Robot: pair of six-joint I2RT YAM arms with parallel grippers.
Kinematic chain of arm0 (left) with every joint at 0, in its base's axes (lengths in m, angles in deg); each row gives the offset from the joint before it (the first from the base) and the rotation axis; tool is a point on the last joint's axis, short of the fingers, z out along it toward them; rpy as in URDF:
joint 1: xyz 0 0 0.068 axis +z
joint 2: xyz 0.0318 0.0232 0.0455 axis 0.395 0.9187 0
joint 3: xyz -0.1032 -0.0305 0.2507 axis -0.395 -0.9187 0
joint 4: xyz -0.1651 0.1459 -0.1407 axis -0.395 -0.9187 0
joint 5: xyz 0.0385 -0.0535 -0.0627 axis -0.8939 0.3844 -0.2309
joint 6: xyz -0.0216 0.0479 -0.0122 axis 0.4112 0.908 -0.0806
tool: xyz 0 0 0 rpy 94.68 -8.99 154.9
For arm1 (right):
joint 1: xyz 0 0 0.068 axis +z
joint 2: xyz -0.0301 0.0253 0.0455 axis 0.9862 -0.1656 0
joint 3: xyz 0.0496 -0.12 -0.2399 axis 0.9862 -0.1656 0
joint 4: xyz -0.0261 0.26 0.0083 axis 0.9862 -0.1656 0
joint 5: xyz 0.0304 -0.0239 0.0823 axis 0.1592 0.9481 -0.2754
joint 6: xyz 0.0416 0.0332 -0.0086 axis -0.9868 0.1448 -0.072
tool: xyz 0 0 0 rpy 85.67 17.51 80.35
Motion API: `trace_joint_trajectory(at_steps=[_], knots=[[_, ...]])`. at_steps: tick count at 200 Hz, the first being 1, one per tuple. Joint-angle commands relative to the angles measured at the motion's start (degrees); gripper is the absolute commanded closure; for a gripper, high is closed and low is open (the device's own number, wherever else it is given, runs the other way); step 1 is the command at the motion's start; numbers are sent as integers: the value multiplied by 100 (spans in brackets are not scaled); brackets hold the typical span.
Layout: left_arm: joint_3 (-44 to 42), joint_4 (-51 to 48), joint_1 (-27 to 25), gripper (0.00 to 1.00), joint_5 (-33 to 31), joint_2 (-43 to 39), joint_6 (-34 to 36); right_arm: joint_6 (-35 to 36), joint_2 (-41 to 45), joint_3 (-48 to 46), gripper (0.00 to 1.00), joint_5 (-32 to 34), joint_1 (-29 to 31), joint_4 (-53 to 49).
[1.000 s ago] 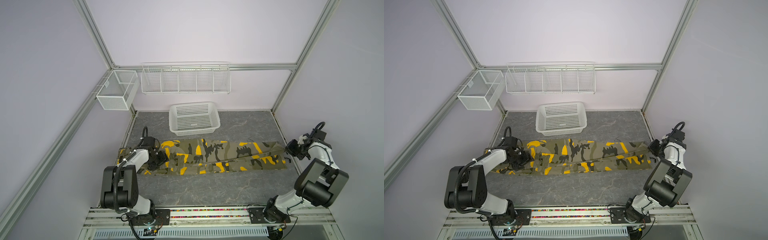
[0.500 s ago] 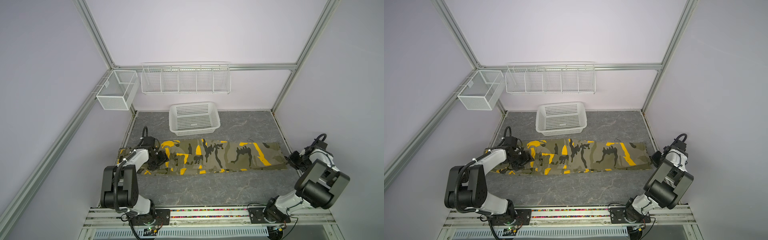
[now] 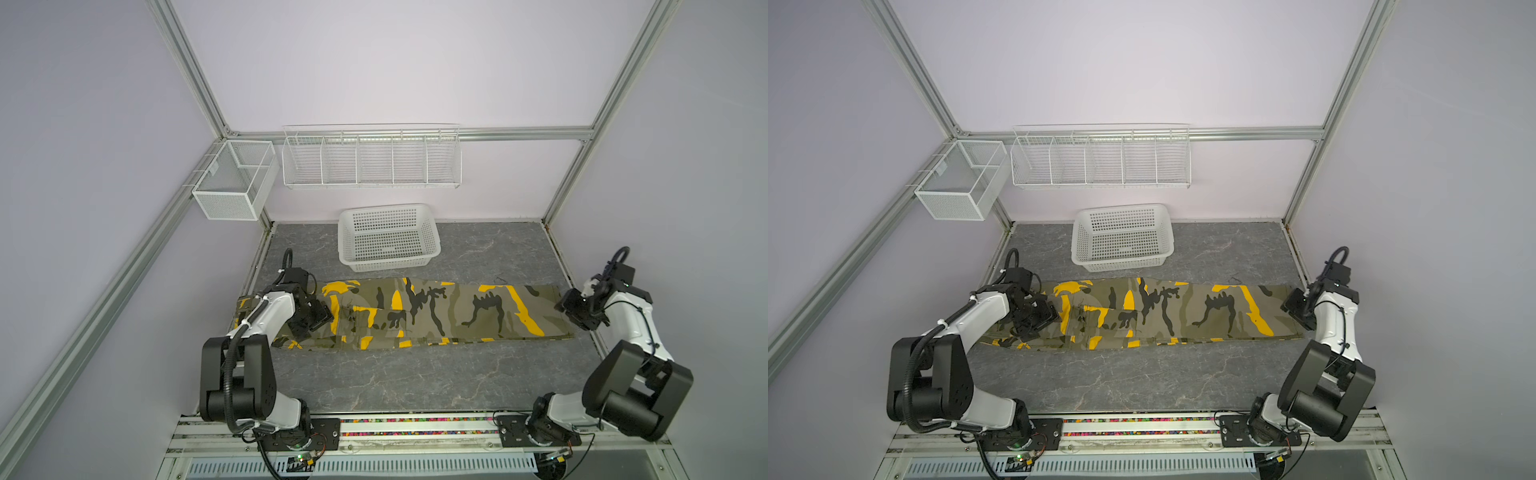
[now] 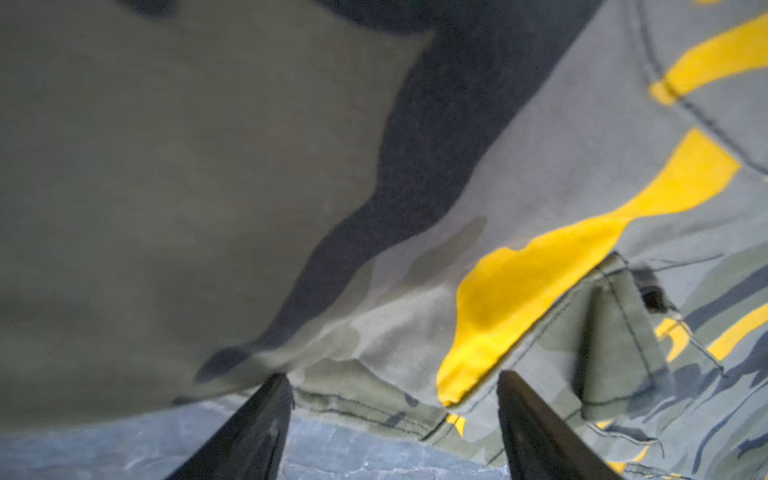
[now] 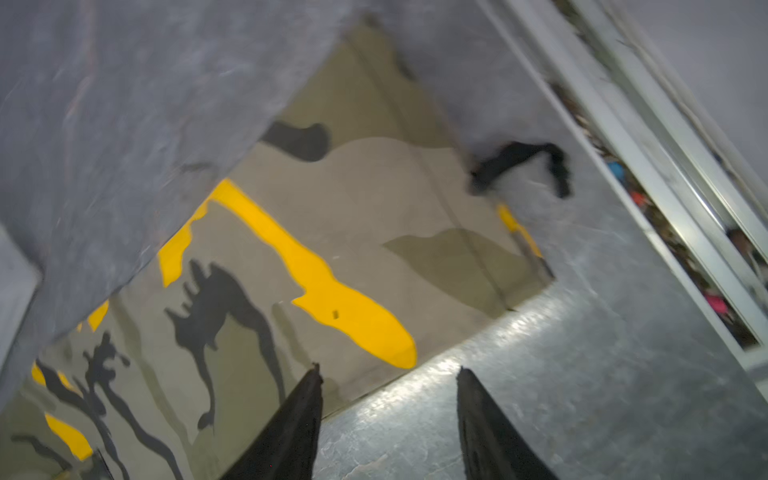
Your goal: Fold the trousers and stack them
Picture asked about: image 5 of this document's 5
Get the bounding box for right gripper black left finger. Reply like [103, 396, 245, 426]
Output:
[223, 363, 323, 479]

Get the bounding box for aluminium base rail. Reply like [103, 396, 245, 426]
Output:
[482, 1, 767, 392]

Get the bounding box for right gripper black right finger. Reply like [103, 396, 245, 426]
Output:
[457, 368, 557, 480]

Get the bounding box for camouflage yellow green trousers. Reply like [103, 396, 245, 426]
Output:
[1, 20, 550, 479]

